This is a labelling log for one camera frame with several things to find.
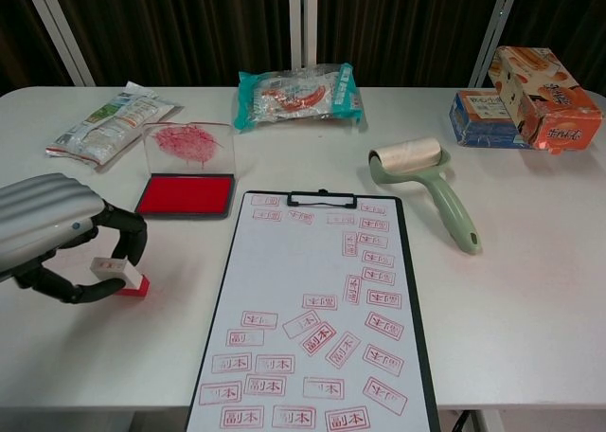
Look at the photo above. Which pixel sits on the white metal frame post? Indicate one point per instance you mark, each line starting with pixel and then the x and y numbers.
pixel 57 29
pixel 497 29
pixel 303 20

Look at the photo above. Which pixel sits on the green lint roller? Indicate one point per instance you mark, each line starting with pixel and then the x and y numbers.
pixel 445 200

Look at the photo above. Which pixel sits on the dark pleated curtain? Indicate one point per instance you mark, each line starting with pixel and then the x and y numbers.
pixel 189 24

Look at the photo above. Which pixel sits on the blue cardboard box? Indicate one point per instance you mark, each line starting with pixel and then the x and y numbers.
pixel 478 124

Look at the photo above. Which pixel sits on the red ink pad with lid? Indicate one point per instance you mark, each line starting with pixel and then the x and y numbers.
pixel 184 196

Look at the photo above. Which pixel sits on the teal clear snack bag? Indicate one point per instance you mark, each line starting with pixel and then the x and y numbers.
pixel 293 98

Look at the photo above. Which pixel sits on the black clipboard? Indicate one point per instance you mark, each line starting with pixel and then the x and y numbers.
pixel 322 199

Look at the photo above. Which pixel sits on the white red rubber stamp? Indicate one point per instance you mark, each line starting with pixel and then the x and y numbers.
pixel 106 267

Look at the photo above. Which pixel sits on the white green snack bag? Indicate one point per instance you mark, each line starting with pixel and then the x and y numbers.
pixel 109 129

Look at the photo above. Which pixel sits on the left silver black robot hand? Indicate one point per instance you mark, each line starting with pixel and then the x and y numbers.
pixel 42 214

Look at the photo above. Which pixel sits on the orange cardboard snack box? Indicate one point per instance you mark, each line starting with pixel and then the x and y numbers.
pixel 554 110

